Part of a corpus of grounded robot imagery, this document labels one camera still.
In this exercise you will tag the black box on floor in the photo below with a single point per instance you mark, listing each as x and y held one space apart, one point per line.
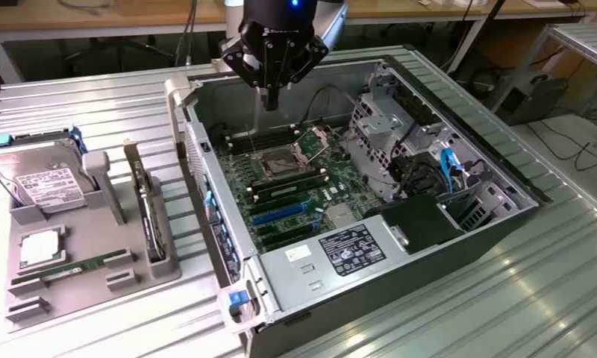
535 100

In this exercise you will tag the metal disk bay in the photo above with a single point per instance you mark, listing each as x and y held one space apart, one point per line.
377 127

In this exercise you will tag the metal socket cover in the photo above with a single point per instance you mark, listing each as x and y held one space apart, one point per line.
311 145

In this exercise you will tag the silver CPU chip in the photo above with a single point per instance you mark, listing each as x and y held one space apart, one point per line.
40 250

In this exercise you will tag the black plastic air shroud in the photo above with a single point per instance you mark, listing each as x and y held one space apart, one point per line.
417 223

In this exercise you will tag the CPU socket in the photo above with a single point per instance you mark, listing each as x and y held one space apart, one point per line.
279 164

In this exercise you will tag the blue expansion slot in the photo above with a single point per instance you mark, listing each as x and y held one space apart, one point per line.
285 218
281 207

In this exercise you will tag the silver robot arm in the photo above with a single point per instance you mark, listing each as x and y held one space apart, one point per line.
336 22

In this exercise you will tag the green motherboard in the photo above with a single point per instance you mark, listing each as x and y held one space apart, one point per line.
239 164

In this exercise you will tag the grey parts rack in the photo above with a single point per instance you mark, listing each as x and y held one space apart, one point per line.
89 268

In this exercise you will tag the installed green RAM stick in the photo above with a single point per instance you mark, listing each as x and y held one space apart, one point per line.
288 184

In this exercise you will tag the green graphics card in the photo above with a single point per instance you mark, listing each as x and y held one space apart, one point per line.
147 201

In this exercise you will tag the open PC case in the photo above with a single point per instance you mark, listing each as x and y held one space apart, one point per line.
477 231

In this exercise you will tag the black RAM slot bank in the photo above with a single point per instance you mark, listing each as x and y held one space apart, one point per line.
259 139

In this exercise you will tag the silver chipset heatsink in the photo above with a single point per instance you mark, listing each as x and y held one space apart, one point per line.
339 216

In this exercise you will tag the wooden desk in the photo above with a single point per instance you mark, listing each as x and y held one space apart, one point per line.
79 15

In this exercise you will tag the metal slat side table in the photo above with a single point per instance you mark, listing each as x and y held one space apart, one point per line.
587 41

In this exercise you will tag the blue slot cover clip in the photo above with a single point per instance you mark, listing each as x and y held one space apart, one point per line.
217 216
224 231
235 261
231 247
209 197

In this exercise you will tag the silver power supply unit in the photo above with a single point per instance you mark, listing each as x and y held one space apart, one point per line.
299 276

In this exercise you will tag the long black expansion slot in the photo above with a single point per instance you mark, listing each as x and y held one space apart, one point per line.
285 242
285 231

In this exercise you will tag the silver hard disk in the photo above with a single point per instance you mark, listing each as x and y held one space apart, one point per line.
40 175

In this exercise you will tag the blue disk carrier bracket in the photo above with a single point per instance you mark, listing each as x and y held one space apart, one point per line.
0 141

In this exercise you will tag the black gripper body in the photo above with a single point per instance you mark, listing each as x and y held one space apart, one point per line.
279 22

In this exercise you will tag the loose green RAM stick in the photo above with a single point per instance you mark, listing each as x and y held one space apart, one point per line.
69 266

